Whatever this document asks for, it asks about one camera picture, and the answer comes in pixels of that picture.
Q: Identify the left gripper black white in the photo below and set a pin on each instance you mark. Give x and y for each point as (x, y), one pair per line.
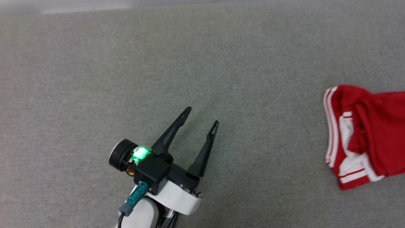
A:
(155, 171)

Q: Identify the red and white garment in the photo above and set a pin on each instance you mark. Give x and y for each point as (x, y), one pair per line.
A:
(376, 133)

